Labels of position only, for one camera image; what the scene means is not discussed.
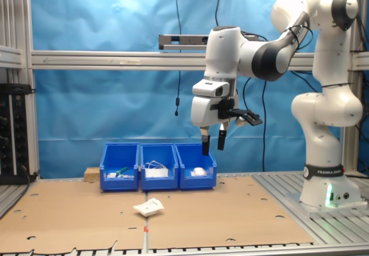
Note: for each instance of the white printed cotton packet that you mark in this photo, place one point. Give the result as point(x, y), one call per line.
point(148, 207)

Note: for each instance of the clear bag with cotton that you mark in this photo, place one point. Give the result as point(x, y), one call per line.
point(199, 171)

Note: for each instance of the blue bin with cotton bag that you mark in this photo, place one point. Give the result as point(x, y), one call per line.
point(199, 184)

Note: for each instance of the stack of white masks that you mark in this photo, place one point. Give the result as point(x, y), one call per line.
point(157, 173)

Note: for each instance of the blue bin with masks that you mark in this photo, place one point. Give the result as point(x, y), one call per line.
point(158, 184)

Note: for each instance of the loose green tube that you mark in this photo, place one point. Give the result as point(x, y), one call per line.
point(122, 170)

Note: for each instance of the blue bin with tubes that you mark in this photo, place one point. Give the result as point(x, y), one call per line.
point(119, 185)

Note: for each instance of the long white printed packet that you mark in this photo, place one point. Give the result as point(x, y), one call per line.
point(111, 175)

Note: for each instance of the horizontal aluminium beam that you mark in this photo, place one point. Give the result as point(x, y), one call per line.
point(115, 60)

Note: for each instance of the chipboard wood block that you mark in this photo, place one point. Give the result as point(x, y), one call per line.
point(92, 174)

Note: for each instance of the brown cardboard sheet with notches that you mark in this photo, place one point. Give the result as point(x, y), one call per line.
point(72, 215)

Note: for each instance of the black socket strip rack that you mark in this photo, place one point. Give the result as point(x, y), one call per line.
point(17, 137)

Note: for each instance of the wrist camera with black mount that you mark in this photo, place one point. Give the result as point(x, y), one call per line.
point(245, 116)

